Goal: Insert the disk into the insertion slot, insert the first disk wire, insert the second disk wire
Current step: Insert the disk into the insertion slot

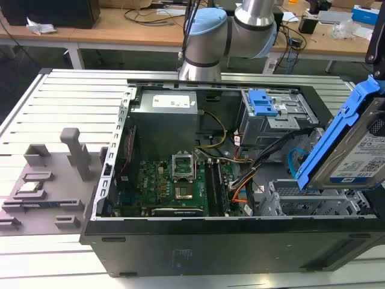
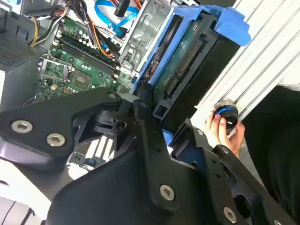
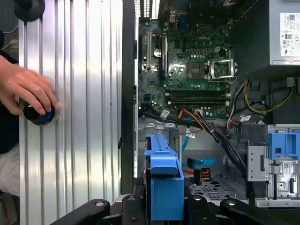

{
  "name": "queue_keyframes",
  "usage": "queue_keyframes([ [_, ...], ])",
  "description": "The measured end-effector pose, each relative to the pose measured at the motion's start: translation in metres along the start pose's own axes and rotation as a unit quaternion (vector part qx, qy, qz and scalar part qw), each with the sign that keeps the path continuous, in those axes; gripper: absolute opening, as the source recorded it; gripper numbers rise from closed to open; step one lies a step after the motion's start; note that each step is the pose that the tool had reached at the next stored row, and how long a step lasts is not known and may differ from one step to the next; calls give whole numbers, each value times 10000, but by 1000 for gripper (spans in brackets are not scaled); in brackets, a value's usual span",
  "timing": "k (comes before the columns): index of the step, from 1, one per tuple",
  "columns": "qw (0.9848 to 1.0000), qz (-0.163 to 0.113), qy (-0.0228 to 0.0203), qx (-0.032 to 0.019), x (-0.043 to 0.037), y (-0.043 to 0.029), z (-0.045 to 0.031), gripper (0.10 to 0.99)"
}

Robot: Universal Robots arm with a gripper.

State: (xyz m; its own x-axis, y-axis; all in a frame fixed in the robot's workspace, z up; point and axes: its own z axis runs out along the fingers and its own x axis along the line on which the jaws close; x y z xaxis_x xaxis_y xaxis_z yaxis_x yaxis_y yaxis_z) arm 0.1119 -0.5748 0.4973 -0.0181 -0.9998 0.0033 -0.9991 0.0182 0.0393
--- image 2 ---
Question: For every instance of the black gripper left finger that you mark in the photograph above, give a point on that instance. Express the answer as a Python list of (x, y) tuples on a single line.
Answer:
[(35, 122)]

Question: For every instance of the person's hand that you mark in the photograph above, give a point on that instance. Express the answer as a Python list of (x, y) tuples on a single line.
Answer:
[(218, 136)]

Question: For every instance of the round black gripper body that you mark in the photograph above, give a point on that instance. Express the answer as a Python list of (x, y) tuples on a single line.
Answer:
[(105, 194)]

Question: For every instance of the hard disk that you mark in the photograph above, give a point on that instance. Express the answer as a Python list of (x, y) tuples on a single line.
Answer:
[(185, 61)]

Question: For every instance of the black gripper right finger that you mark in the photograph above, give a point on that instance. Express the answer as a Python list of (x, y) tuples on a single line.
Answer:
[(234, 187)]

